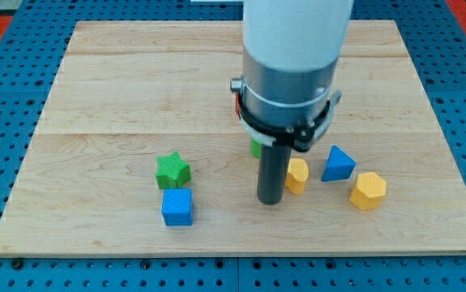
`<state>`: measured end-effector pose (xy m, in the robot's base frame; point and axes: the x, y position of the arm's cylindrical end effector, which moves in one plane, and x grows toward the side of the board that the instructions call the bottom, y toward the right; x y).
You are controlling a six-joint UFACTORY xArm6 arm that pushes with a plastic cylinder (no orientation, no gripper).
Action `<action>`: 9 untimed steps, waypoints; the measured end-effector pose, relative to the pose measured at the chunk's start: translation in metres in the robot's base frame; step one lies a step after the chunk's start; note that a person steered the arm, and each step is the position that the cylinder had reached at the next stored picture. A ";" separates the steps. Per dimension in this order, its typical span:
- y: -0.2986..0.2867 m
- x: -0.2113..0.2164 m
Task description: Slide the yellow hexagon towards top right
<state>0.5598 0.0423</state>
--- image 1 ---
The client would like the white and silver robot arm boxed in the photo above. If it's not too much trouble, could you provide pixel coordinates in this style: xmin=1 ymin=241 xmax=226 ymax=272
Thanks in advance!
xmin=230 ymin=0 xmax=354 ymax=205

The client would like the green star block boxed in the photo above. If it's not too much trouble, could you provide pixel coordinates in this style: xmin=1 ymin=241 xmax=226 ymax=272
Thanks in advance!
xmin=155 ymin=152 xmax=192 ymax=189

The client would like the black clamp ring mount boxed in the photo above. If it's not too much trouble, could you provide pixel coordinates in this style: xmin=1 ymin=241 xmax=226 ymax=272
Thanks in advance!
xmin=234 ymin=91 xmax=342 ymax=152

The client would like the light wooden board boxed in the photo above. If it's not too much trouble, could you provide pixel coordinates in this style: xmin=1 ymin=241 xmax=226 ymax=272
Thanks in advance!
xmin=0 ymin=20 xmax=466 ymax=258

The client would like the blue cube block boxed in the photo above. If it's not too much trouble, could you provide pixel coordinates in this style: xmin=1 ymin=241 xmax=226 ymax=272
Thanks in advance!
xmin=161 ymin=188 xmax=194 ymax=226

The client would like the yellow hexagon block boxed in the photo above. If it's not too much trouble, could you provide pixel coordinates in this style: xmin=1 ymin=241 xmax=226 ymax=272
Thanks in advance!
xmin=349 ymin=172 xmax=387 ymax=211

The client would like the yellow rounded block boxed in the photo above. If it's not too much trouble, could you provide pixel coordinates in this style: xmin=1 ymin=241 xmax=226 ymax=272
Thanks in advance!
xmin=284 ymin=158 xmax=309 ymax=195

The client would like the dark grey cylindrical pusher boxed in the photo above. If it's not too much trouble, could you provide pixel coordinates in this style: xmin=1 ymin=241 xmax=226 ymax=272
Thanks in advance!
xmin=257 ymin=145 xmax=292 ymax=205

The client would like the green block behind arm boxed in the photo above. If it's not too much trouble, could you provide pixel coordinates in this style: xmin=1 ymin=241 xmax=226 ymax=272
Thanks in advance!
xmin=250 ymin=139 xmax=261 ymax=158

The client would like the blue triangle block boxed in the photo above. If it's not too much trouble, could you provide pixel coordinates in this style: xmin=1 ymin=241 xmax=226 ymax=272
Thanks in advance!
xmin=321 ymin=145 xmax=357 ymax=182

